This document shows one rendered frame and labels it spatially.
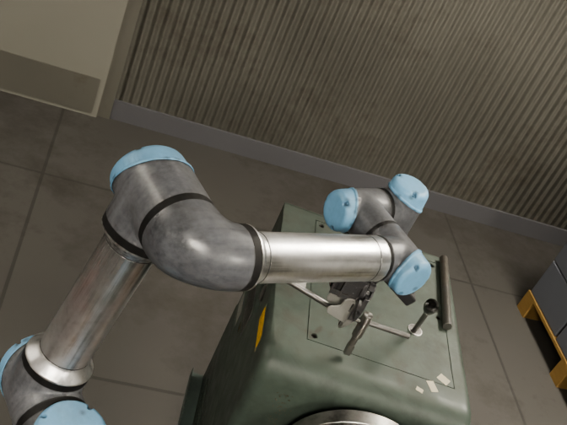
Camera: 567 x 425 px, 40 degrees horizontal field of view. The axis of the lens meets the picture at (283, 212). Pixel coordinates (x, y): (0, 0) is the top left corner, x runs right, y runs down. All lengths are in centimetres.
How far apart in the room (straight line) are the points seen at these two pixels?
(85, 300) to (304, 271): 33
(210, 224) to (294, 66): 339
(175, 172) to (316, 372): 68
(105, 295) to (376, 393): 69
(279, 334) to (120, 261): 57
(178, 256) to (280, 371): 63
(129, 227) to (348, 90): 346
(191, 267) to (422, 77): 360
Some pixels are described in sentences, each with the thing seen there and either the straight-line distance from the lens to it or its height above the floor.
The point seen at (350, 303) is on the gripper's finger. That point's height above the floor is 141.
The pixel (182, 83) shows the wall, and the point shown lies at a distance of 444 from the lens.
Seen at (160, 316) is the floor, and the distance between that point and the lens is 342.
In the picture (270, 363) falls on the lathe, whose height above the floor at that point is 123.
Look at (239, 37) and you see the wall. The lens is 432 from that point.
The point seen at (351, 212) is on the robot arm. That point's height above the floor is 166.
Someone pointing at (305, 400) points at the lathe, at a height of 118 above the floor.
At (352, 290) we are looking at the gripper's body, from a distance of 153.
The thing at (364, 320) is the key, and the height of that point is 137.
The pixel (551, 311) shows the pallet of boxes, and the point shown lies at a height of 19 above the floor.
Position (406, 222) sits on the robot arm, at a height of 164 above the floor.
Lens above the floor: 234
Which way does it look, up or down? 33 degrees down
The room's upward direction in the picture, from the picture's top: 25 degrees clockwise
